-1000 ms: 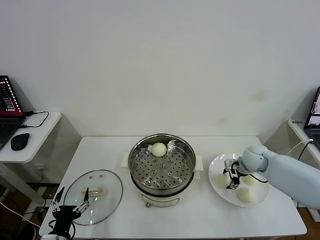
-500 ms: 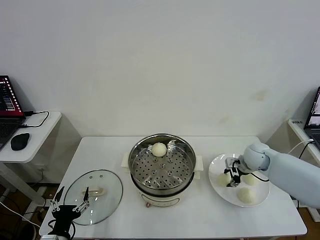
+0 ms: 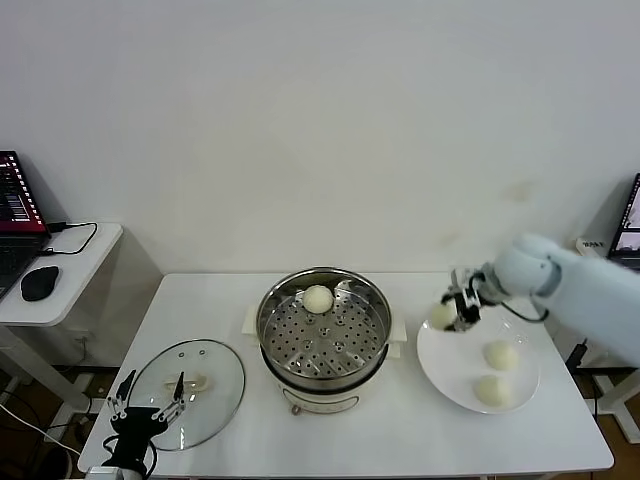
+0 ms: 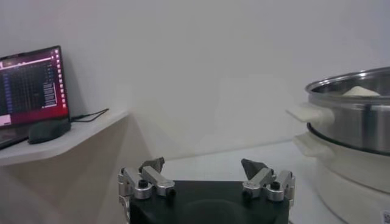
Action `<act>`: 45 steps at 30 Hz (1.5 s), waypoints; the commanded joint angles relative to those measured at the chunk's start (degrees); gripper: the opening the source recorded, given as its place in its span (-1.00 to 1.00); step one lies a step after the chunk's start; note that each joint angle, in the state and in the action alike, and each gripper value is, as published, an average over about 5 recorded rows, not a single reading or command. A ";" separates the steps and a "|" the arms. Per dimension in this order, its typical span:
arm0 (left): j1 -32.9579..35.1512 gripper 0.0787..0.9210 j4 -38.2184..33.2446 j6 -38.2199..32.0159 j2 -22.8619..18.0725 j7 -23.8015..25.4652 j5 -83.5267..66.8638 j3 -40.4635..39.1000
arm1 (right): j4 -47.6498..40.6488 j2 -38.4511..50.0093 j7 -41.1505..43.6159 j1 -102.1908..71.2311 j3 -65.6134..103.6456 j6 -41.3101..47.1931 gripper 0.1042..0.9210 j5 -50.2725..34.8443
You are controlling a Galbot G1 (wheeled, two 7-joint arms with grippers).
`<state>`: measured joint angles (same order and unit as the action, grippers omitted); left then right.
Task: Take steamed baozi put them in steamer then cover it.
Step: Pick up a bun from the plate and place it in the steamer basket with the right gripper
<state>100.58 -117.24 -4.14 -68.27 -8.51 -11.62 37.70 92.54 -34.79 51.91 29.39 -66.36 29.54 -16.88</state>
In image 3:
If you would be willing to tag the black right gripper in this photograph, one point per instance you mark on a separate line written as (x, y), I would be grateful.
(481, 289)

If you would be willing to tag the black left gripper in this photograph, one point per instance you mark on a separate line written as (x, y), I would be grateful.
(135, 427)

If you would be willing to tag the white steamed baozi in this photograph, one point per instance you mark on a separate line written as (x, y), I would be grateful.
(492, 391)
(317, 300)
(442, 316)
(501, 356)

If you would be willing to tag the black computer mouse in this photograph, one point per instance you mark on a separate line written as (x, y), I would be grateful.
(39, 282)

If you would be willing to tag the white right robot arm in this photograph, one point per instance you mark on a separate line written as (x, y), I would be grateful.
(575, 285)

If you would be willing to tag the perforated steel steamer basket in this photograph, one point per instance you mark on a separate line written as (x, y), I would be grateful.
(325, 350)

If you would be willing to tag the white round plate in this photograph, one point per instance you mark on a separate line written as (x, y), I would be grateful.
(450, 360)

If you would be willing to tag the white side table with label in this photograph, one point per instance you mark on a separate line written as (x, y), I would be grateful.
(590, 247)

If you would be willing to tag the white side table rounded corner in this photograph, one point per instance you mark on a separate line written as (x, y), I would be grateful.
(87, 272)

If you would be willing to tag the cream electric cooker base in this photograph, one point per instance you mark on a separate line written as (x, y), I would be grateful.
(320, 398)

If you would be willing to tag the grey laptop with photo screen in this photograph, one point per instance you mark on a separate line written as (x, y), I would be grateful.
(629, 235)

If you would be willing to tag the black laptop with red screen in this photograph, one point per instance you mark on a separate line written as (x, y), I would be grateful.
(15, 212)

